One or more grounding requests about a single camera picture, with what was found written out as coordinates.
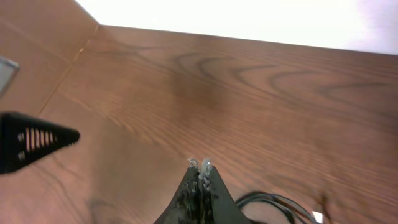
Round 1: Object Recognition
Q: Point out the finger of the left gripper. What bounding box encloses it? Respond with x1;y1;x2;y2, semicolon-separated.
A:
1;111;80;174

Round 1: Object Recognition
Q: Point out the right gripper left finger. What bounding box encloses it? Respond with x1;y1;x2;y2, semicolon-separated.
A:
154;159;202;224

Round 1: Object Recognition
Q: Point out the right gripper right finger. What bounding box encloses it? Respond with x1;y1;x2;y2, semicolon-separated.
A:
198;159;251;224

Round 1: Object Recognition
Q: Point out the white usb cable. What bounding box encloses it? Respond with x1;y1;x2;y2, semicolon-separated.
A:
198;157;325;224

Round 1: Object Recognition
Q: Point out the black usb cable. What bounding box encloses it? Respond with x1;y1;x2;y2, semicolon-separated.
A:
234;190;330;224

